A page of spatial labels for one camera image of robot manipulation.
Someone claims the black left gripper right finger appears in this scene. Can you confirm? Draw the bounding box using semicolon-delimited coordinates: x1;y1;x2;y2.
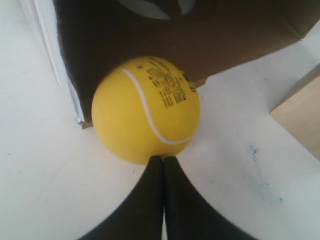
163;156;253;240

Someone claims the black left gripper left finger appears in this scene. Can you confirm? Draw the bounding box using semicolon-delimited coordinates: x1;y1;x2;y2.
81;156;164;240

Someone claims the yellow tennis ball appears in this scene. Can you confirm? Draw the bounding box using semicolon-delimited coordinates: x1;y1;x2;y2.
91;56;201;165

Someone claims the light wooden cube block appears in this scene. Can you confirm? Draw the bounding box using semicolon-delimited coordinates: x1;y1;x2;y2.
270;65;320;160

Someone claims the blue white cardboard box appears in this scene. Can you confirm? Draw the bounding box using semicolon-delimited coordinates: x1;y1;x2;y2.
20;0;320;128

